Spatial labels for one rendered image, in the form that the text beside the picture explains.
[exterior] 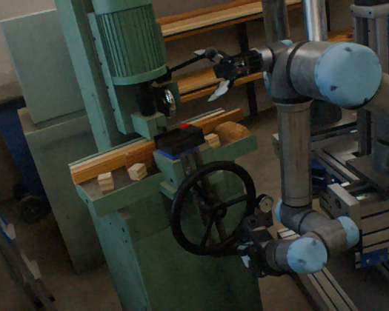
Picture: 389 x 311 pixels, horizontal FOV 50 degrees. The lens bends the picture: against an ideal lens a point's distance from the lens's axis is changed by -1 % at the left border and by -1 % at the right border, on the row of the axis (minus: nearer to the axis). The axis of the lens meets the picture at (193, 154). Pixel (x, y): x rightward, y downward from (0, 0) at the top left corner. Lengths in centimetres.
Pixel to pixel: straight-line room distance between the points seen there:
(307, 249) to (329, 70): 38
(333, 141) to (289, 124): 77
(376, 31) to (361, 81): 59
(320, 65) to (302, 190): 34
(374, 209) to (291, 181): 34
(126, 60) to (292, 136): 57
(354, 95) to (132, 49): 70
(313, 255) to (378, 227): 43
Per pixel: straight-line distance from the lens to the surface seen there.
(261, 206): 150
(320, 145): 173
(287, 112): 99
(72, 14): 152
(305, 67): 88
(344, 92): 84
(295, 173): 104
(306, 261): 95
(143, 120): 140
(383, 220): 135
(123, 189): 128
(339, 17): 496
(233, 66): 130
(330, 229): 103
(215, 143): 140
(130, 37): 130
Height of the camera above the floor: 144
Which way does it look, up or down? 23 degrees down
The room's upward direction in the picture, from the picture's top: 12 degrees counter-clockwise
